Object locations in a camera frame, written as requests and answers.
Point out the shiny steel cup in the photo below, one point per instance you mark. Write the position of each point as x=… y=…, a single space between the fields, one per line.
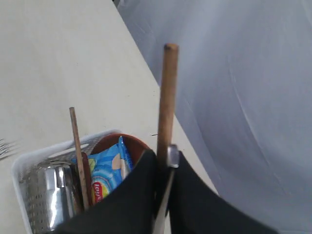
x=52 y=195

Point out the white perforated plastic basket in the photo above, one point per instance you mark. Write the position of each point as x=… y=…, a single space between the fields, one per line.
x=64 y=151

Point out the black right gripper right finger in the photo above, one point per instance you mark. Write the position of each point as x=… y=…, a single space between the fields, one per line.
x=195 y=209

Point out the blue chips bag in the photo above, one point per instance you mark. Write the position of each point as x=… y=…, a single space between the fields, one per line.
x=106 y=170

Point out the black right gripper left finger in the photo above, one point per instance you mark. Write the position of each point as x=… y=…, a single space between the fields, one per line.
x=128 y=209

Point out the brown round plate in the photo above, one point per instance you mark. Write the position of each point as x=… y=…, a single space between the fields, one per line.
x=135 y=146

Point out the silver fork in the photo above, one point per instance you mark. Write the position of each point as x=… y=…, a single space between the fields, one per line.
x=8 y=149

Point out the brown wooden chopstick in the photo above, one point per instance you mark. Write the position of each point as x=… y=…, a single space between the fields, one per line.
x=79 y=158
x=167 y=101

